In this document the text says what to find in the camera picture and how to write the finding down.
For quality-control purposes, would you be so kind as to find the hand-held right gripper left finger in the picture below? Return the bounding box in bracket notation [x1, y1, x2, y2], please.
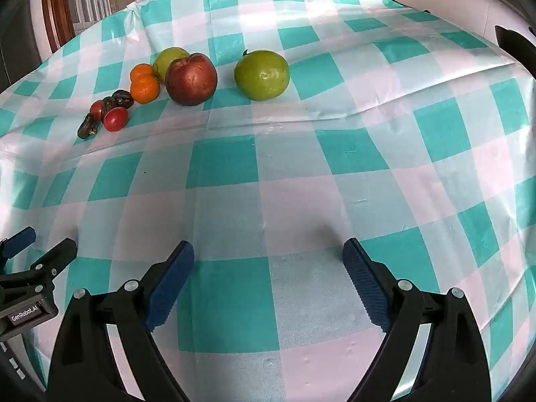
[47, 241, 195, 402]

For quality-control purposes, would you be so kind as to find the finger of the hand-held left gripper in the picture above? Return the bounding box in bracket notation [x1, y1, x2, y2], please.
[0, 226, 37, 262]
[0, 238, 78, 285]

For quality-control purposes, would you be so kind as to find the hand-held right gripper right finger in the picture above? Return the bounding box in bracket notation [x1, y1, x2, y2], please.
[342, 238, 491, 402]

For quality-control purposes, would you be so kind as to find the orange tangerine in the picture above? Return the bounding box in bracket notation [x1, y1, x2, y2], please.
[129, 64, 156, 83]
[130, 74, 161, 105]

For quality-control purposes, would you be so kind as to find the red apple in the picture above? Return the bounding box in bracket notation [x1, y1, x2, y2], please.
[165, 53, 218, 107]

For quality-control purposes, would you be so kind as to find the small green apple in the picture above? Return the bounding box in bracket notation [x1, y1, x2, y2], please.
[152, 47, 191, 81]

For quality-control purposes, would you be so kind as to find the large green apple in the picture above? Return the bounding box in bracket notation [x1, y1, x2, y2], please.
[233, 49, 290, 101]

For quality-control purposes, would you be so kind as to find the teal checked tablecloth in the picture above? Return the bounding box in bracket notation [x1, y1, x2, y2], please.
[0, 0, 536, 402]

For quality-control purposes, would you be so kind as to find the dark object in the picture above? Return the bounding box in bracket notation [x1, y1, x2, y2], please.
[494, 25, 536, 65]

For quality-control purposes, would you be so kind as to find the wooden door frame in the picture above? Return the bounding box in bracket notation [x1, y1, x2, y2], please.
[41, 0, 76, 57]

